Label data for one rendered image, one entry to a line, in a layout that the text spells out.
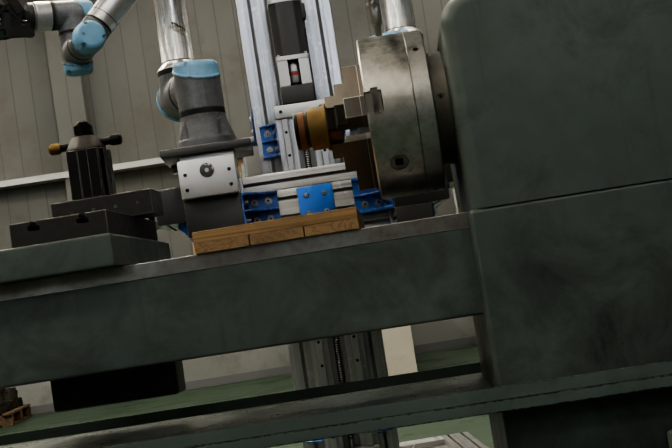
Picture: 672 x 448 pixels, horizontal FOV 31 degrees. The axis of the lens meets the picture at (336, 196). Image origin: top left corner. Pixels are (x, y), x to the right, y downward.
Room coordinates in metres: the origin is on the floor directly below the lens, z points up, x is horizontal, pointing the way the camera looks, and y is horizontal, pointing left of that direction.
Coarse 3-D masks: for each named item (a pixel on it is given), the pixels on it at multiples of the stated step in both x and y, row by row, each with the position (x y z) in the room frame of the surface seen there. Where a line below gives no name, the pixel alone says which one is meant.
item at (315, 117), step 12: (312, 108) 2.32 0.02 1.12; (324, 108) 2.31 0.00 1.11; (300, 120) 2.31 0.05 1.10; (312, 120) 2.30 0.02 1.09; (324, 120) 2.29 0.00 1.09; (300, 132) 2.30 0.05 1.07; (312, 132) 2.30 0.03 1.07; (324, 132) 2.30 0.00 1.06; (336, 132) 2.31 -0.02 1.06; (300, 144) 2.32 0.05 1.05; (312, 144) 2.31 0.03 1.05; (324, 144) 2.32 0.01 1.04
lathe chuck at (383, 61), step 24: (360, 48) 2.24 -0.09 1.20; (384, 48) 2.22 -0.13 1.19; (360, 72) 2.20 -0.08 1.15; (384, 72) 2.19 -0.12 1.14; (408, 72) 2.18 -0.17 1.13; (384, 96) 2.18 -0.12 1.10; (408, 96) 2.18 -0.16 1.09; (384, 120) 2.18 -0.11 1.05; (408, 120) 2.18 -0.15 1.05; (384, 144) 2.19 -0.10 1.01; (408, 144) 2.19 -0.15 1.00; (384, 168) 2.22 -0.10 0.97; (408, 168) 2.23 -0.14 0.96; (384, 192) 2.28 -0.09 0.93; (408, 192) 2.30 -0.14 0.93
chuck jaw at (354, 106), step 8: (376, 88) 2.19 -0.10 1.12; (360, 96) 2.20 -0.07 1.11; (368, 96) 2.19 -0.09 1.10; (376, 96) 2.19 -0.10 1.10; (344, 104) 2.20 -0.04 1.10; (352, 104) 2.20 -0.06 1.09; (360, 104) 2.20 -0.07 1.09; (368, 104) 2.19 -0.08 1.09; (376, 104) 2.19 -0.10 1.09; (328, 112) 2.28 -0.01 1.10; (336, 112) 2.25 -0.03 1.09; (344, 112) 2.25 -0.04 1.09; (352, 112) 2.20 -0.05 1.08; (360, 112) 2.20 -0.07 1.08; (368, 112) 2.19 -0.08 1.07; (376, 112) 2.18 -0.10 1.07; (328, 120) 2.28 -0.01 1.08; (336, 120) 2.25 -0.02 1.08; (344, 120) 2.25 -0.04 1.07; (352, 120) 2.23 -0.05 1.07; (360, 120) 2.24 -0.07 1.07; (328, 128) 2.28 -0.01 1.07; (336, 128) 2.28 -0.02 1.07; (344, 128) 2.29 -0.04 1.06; (352, 128) 2.30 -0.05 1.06
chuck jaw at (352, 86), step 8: (344, 72) 2.39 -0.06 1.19; (352, 72) 2.39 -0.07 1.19; (344, 80) 2.38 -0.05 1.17; (352, 80) 2.37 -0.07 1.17; (360, 80) 2.37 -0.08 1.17; (336, 88) 2.37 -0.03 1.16; (344, 88) 2.36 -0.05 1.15; (352, 88) 2.36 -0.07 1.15; (360, 88) 2.36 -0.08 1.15; (336, 96) 2.36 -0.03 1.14; (344, 96) 2.35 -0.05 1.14; (352, 96) 2.35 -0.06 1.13; (328, 104) 2.35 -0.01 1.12; (336, 104) 2.34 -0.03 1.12
